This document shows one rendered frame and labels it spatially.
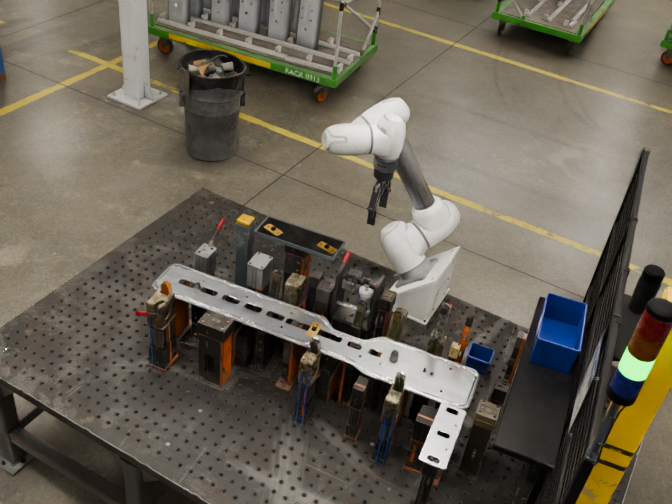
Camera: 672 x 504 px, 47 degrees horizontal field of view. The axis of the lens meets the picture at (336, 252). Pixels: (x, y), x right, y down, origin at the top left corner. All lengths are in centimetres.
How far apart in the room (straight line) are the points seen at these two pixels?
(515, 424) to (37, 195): 383
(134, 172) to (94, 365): 269
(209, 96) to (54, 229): 141
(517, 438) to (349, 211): 304
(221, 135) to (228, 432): 318
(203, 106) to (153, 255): 204
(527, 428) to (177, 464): 129
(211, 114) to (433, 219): 259
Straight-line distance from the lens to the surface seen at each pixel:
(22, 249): 523
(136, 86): 677
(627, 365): 195
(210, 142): 590
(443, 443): 282
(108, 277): 384
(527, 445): 287
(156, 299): 314
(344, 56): 724
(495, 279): 523
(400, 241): 359
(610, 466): 238
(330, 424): 319
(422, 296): 359
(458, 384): 303
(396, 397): 286
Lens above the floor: 313
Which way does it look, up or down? 37 degrees down
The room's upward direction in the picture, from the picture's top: 8 degrees clockwise
